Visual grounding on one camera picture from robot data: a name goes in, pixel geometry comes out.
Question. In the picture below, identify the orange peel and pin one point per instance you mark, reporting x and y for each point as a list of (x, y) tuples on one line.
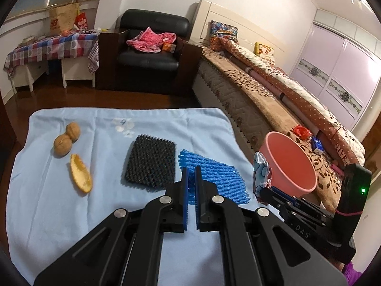
[(79, 175)]

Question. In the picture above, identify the checkered tablecloth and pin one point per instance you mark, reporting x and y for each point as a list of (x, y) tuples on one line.
[(50, 47)]

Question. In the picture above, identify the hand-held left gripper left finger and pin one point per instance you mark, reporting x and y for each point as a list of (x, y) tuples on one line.
[(184, 198)]

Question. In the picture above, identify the orange polka-dot quilt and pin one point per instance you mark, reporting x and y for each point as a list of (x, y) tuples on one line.
[(300, 95)]

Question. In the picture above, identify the red snack packet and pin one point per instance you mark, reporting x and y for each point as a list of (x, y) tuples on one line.
[(302, 132)]

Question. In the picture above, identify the pink plastic bucket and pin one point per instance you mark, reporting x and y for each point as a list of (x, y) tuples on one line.
[(285, 161)]

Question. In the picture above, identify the checkered cloth table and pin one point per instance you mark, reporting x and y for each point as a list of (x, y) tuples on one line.
[(77, 71)]

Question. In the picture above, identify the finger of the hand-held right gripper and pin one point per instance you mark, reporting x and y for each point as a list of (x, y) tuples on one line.
[(285, 197), (271, 199)]

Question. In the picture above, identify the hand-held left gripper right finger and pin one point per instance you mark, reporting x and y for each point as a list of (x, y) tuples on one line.
[(198, 198)]

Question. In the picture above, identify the blue white snack wrapper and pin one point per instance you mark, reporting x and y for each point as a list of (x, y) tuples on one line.
[(262, 172)]

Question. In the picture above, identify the cream wooden bed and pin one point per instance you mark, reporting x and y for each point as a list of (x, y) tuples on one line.
[(214, 83)]

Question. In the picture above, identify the lilac sliding wardrobe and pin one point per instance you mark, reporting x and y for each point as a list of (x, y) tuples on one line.
[(336, 65)]

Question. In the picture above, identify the light blue cloth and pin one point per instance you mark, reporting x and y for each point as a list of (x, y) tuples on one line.
[(89, 229)]

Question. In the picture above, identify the red bag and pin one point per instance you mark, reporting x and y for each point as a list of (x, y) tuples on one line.
[(82, 21)]

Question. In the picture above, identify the pink cylinder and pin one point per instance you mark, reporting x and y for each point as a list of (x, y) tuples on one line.
[(338, 168)]

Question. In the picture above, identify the colourful printed pillow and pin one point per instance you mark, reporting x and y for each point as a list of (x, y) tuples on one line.
[(223, 34)]

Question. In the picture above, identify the brown floral blanket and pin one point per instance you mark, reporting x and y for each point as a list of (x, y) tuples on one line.
[(238, 83)]

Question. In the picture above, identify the blue foam net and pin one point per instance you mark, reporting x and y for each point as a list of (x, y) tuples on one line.
[(220, 175)]

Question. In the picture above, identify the brown paper bag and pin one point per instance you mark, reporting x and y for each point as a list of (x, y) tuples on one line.
[(62, 19)]

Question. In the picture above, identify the rolled pink mat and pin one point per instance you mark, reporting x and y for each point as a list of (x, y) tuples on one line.
[(265, 80)]

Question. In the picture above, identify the yellow floral pillow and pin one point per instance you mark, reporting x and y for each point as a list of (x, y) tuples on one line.
[(265, 53)]

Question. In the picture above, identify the walnut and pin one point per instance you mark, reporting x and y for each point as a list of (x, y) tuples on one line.
[(73, 131), (62, 146)]

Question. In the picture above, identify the black foam net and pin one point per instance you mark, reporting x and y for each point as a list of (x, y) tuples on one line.
[(148, 161)]

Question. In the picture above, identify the blue tissue pack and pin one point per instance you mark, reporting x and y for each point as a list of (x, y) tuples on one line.
[(318, 145)]

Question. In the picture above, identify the pink dotted clothing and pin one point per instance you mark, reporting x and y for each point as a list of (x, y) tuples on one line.
[(151, 38)]

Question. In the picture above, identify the small orange box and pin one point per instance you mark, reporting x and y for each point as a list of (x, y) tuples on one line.
[(168, 47)]

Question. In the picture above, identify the black leather armchair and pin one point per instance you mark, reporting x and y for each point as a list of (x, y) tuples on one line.
[(148, 62)]

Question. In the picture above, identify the brown wooden door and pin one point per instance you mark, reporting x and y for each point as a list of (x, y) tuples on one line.
[(373, 149)]

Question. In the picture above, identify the person's right forearm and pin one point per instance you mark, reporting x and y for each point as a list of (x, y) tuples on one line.
[(352, 274)]

